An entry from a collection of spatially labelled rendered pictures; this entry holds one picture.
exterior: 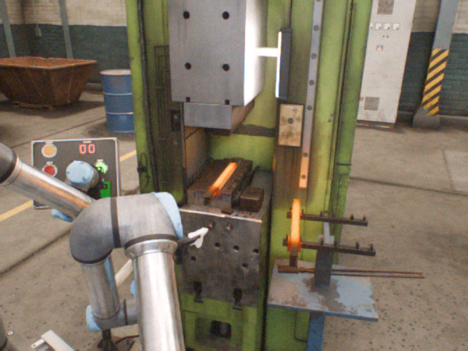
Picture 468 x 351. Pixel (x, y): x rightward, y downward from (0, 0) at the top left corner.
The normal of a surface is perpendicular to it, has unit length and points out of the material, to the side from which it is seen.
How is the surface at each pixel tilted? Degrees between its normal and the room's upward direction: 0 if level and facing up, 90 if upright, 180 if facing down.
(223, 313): 90
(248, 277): 90
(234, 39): 90
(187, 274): 90
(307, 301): 0
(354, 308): 0
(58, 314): 0
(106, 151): 60
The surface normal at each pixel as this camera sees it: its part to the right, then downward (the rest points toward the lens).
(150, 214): 0.25, -0.48
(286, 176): -0.25, 0.36
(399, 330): 0.01, -0.92
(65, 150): 0.15, -0.14
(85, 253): -0.07, 0.65
